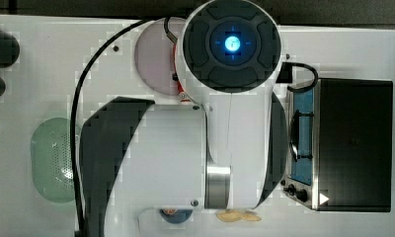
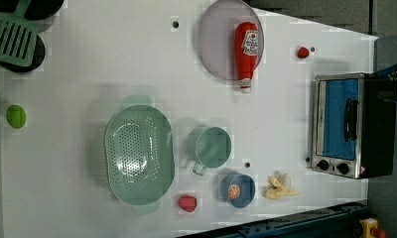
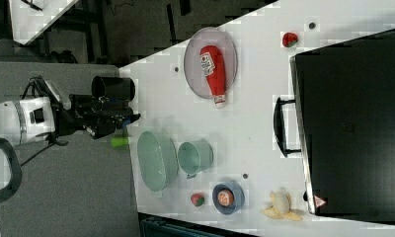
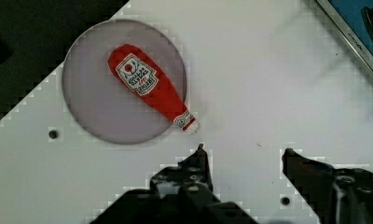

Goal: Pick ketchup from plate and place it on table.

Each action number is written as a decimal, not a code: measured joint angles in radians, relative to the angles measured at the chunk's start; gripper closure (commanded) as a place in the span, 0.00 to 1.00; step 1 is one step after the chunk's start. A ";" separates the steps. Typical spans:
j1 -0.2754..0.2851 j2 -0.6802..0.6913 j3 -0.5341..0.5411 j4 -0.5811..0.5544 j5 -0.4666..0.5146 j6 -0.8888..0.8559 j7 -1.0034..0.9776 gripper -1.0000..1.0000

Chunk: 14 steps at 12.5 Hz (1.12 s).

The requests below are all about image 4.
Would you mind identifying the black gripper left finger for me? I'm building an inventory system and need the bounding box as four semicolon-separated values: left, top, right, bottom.
90;145;256;224

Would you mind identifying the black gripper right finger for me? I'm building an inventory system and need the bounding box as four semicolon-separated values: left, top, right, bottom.
282;148;373;224

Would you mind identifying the red ketchup bottle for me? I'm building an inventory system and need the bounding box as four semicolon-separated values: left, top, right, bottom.
107;44;200;134

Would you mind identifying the grey round plate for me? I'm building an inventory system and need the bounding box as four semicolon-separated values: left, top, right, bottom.
62;20;187;145

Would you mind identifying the black toaster oven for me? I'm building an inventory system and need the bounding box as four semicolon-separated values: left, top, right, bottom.
313;0;373;76

